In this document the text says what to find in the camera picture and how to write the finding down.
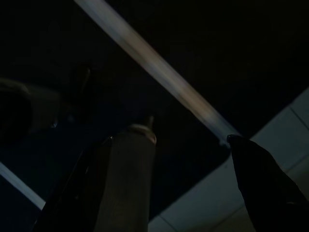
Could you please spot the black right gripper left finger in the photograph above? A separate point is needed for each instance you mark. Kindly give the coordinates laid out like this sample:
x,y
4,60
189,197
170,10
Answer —
x,y
77,198

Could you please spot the black floor mat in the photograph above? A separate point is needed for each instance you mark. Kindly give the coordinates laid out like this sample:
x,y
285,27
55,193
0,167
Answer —
x,y
217,48

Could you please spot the beige cylindrical tube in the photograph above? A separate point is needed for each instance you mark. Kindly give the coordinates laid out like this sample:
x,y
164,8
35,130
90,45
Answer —
x,y
128,174

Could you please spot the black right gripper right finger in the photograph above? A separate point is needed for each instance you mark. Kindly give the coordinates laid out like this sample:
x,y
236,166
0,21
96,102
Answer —
x,y
265,193

